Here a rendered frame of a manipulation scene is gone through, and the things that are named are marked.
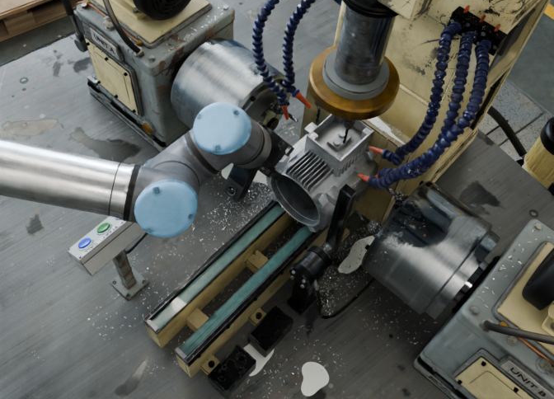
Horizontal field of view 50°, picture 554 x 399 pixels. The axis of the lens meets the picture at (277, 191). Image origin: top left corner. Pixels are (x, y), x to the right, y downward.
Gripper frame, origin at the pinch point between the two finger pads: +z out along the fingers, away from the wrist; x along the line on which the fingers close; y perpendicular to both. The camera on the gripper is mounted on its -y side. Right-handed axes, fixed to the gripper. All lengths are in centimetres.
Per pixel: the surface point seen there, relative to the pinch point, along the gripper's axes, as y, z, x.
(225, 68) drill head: 12.3, -1.8, 24.7
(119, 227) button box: -28.4, -16.0, 14.1
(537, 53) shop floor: 125, 197, -6
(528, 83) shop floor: 106, 186, -13
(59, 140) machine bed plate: -32, 15, 62
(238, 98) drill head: 8.5, -2.7, 16.7
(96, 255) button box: -35.5, -18.4, 13.1
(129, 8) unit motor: 10, -6, 53
